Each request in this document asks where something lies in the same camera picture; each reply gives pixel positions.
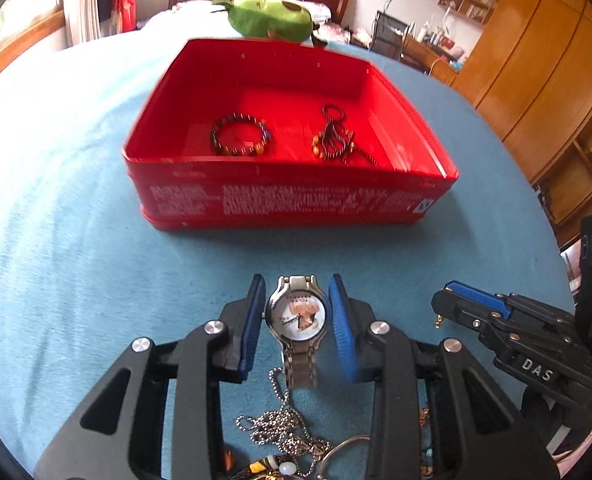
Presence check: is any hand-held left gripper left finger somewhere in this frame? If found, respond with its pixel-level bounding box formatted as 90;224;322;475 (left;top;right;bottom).
34;274;267;480

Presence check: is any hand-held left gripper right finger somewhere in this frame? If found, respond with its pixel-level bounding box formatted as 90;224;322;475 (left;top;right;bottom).
327;273;559;480

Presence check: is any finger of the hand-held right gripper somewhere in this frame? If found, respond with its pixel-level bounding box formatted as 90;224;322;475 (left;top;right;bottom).
431;290;508;357
444;281;515;319

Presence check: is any silver wristwatch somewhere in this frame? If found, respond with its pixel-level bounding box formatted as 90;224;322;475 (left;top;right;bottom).
262;275;331;389

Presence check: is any silver bangle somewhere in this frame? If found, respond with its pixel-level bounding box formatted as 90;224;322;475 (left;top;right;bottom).
317;433;372;480

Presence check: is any silver ball chain necklace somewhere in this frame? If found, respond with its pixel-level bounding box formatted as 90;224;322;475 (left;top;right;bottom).
234;365;332;479

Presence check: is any red tin box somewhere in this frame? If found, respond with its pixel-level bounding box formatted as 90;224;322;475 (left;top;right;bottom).
122;37;460;232

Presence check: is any dark bead string bracelet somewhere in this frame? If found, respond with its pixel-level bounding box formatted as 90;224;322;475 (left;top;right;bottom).
311;103;379;168

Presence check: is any white bead pendant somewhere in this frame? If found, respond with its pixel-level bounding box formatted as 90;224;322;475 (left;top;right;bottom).
268;454;297;479

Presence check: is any wooden wardrobe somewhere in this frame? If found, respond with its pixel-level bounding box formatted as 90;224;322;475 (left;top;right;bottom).
450;0;592;248

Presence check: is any wooden desk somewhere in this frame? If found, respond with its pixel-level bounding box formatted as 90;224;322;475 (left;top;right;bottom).
401;34;466;87

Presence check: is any pink floral bedding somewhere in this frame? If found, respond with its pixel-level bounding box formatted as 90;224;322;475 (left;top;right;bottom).
296;2;369;50

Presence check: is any green avocado plush toy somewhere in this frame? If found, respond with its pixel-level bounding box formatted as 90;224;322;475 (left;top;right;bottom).
210;0;323;42

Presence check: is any white curtain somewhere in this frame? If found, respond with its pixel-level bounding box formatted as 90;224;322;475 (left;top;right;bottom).
62;0;102;45

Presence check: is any wooden framed large window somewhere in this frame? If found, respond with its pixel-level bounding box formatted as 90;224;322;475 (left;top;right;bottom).
0;0;69;98

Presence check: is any amber bead bracelet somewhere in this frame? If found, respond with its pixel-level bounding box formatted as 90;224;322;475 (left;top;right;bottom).
418;404;435;480

